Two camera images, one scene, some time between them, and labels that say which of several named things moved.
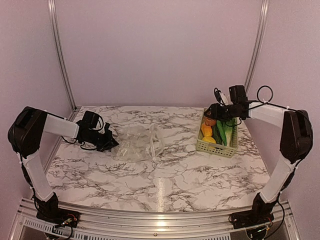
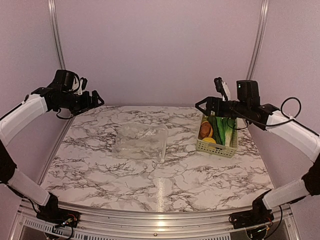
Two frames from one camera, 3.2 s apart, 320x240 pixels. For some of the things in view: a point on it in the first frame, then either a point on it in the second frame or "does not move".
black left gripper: [107, 144] to [86, 104]
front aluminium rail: [101, 225] does not move
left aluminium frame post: [51, 8] does not move
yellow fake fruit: [209, 139] does not move
